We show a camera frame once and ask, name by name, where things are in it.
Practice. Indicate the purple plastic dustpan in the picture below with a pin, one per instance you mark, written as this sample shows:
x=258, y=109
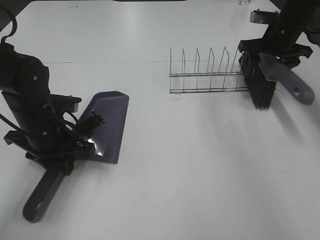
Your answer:
x=101, y=128

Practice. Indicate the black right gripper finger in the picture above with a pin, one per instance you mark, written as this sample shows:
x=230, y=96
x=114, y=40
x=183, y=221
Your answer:
x=67, y=167

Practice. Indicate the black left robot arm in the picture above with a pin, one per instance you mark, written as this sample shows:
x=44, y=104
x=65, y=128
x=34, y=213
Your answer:
x=41, y=129

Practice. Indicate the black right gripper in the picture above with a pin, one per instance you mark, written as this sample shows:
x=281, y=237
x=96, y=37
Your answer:
x=280, y=37

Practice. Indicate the wire dish rack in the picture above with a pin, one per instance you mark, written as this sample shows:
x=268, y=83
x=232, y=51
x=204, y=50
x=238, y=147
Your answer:
x=218, y=73

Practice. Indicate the clear glass cup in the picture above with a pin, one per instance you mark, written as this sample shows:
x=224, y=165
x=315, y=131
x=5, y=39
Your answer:
x=243, y=2

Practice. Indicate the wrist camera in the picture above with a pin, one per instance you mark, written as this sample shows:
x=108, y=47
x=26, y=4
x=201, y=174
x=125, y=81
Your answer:
x=263, y=17
x=65, y=103

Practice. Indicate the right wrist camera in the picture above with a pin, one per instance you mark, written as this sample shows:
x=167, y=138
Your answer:
x=263, y=17

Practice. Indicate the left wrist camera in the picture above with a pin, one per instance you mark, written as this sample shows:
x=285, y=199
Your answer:
x=65, y=103

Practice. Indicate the pile of coffee beans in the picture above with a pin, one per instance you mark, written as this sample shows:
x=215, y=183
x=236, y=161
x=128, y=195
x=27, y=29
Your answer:
x=91, y=122

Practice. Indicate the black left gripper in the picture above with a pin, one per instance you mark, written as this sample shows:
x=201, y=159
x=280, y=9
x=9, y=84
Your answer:
x=24, y=85

